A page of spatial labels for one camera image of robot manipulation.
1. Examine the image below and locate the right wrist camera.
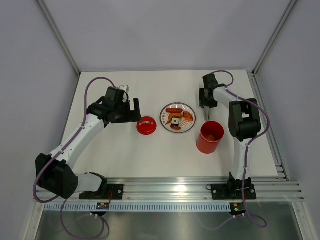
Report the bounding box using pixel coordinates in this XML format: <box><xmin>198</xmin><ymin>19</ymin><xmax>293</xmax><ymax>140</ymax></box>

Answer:
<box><xmin>202</xmin><ymin>73</ymin><xmax>219</xmax><ymax>89</ymax></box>

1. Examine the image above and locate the orange grilled fish piece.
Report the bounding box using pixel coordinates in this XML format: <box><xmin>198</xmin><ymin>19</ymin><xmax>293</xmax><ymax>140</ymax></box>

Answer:
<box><xmin>183</xmin><ymin>111</ymin><xmax>194</xmax><ymax>122</ymax></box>

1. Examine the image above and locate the white printed plate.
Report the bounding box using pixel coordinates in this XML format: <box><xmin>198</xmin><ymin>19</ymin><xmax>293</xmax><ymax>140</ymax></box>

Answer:
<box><xmin>159</xmin><ymin>102</ymin><xmax>197</xmax><ymax>134</ymax></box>

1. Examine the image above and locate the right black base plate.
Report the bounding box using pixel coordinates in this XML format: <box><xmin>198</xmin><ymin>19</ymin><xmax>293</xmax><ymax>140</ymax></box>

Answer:
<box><xmin>205</xmin><ymin>183</ymin><xmax>257</xmax><ymax>200</ymax></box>

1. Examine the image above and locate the fried chicken nugget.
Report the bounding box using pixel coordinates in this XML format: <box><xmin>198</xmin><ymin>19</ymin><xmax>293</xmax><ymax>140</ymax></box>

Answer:
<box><xmin>205</xmin><ymin>134</ymin><xmax>216</xmax><ymax>142</ymax></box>

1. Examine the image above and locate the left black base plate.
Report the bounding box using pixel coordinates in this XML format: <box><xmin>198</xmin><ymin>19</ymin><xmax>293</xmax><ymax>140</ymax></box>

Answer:
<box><xmin>79</xmin><ymin>183</ymin><xmax>124</xmax><ymax>200</ymax></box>

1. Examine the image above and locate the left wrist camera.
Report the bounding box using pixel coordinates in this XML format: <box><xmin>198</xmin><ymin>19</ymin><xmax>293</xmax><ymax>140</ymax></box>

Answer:
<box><xmin>105</xmin><ymin>85</ymin><xmax>130</xmax><ymax>104</ymax></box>

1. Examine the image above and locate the right aluminium frame post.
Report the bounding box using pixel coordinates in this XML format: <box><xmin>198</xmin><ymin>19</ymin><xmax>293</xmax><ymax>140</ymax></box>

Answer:
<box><xmin>251</xmin><ymin>0</ymin><xmax>301</xmax><ymax>76</ymax></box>

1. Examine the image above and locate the aluminium mounting rail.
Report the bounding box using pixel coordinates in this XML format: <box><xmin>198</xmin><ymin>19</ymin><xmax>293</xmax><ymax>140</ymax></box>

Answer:
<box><xmin>36</xmin><ymin>176</ymin><xmax>305</xmax><ymax>203</ymax></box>

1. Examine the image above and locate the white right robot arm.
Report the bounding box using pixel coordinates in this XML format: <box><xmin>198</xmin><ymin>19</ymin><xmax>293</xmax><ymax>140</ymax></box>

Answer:
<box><xmin>199</xmin><ymin>84</ymin><xmax>262</xmax><ymax>200</ymax></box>

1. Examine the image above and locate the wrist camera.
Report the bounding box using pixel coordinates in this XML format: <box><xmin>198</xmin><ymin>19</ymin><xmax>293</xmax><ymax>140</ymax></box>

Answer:
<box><xmin>105</xmin><ymin>85</ymin><xmax>130</xmax><ymax>104</ymax></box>
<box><xmin>202</xmin><ymin>73</ymin><xmax>219</xmax><ymax>89</ymax></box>

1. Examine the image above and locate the aluminium frame post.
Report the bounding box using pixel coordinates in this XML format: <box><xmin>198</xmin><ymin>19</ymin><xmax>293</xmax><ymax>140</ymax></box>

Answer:
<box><xmin>34</xmin><ymin>0</ymin><xmax>81</xmax><ymax>76</ymax></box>
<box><xmin>251</xmin><ymin>0</ymin><xmax>301</xmax><ymax>76</ymax></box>

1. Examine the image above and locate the orange chicken wing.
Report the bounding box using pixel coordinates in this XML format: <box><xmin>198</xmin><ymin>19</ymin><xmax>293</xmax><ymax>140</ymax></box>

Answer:
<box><xmin>167</xmin><ymin>113</ymin><xmax>183</xmax><ymax>124</ymax></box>

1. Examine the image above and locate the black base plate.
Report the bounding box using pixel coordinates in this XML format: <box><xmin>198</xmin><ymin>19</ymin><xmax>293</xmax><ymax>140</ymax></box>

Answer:
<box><xmin>205</xmin><ymin>183</ymin><xmax>257</xmax><ymax>200</ymax></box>
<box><xmin>79</xmin><ymin>183</ymin><xmax>124</xmax><ymax>200</ymax></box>

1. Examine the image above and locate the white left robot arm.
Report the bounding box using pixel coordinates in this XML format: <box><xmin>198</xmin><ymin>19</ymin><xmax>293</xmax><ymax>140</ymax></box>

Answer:
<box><xmin>33</xmin><ymin>87</ymin><xmax>142</xmax><ymax>200</ymax></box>

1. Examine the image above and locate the red round lid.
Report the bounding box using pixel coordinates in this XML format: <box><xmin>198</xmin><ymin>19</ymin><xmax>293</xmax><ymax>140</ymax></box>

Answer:
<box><xmin>136</xmin><ymin>116</ymin><xmax>157</xmax><ymax>136</ymax></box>

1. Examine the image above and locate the sushi roll piece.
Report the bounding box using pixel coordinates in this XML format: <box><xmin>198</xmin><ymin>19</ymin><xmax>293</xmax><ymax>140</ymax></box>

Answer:
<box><xmin>171</xmin><ymin>117</ymin><xmax>181</xmax><ymax>126</ymax></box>

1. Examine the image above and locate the white slotted cable duct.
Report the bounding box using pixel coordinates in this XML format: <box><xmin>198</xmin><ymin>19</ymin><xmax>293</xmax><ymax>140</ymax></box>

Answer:
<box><xmin>44</xmin><ymin>202</ymin><xmax>231</xmax><ymax>213</ymax></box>

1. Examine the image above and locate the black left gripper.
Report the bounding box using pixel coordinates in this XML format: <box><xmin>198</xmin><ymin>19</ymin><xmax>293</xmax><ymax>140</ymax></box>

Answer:
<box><xmin>112</xmin><ymin>98</ymin><xmax>142</xmax><ymax>124</ymax></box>

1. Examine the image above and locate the left aluminium frame post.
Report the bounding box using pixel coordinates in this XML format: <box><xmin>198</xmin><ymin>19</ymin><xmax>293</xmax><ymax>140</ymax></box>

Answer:
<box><xmin>34</xmin><ymin>0</ymin><xmax>81</xmax><ymax>76</ymax></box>

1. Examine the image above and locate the red sausage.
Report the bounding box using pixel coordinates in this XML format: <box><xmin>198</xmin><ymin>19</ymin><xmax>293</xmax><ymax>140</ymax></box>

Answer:
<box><xmin>165</xmin><ymin>108</ymin><xmax>183</xmax><ymax>114</ymax></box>

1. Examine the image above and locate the red cylindrical lunch box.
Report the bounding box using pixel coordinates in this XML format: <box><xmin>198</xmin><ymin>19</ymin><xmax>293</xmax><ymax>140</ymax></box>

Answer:
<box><xmin>196</xmin><ymin>121</ymin><xmax>225</xmax><ymax>154</ymax></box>

